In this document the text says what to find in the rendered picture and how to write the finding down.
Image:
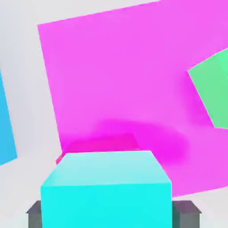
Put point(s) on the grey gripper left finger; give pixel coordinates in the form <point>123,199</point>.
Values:
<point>34,218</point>

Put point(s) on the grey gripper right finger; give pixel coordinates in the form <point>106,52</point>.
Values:
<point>187,218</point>

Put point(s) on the small cyan cube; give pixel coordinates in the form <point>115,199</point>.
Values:
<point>106,204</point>

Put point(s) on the small pink cube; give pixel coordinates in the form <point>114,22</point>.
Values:
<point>99,145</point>

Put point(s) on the small green cube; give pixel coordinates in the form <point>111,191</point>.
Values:
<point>212,92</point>

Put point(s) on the large blue box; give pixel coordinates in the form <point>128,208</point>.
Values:
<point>6,133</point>

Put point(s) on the large magenta box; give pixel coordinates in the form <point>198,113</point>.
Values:
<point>115,71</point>

